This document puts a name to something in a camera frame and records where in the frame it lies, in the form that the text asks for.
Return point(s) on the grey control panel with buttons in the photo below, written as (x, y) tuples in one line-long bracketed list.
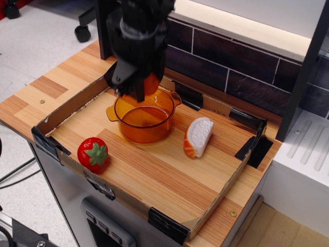
[(104, 230)]

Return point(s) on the red toy strawberry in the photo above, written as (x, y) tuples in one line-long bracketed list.
[(93, 153)]

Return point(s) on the black post of backsplash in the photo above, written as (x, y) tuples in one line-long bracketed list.
[(102, 9)]

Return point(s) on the orange transparent plastic pot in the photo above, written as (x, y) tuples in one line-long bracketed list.
[(148, 121)]

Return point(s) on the orange toy carrot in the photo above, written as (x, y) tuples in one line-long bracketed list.
[(151, 84)]

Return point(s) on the black equipment bottom left corner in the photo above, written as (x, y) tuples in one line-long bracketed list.
[(13, 233)]

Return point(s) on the salmon sushi toy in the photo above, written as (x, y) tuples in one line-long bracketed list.
[(197, 136)]

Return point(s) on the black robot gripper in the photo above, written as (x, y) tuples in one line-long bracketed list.
[(138, 55)]

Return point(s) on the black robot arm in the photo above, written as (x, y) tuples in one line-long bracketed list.
[(145, 15)]

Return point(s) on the white toy sink drainboard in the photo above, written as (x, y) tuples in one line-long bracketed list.
[(305, 149)]

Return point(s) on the black office chair base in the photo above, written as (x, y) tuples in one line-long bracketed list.
[(82, 32)]

